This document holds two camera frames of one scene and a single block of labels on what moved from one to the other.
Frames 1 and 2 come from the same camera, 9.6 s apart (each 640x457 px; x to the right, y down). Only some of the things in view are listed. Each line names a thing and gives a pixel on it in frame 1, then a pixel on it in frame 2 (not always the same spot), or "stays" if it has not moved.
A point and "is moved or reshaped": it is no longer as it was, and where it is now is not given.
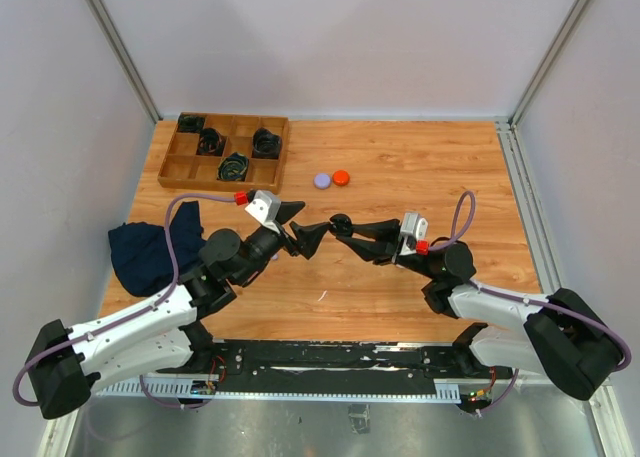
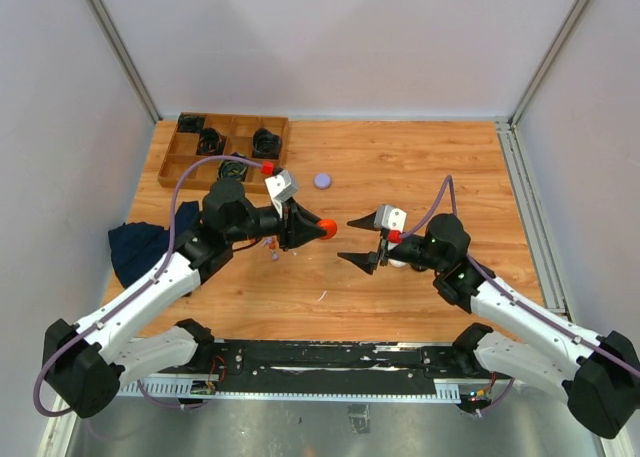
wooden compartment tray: [233, 152] stays
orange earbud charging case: [341, 177] is moved or reshaped
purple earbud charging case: [322, 181] stays
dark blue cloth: [139, 251] stays
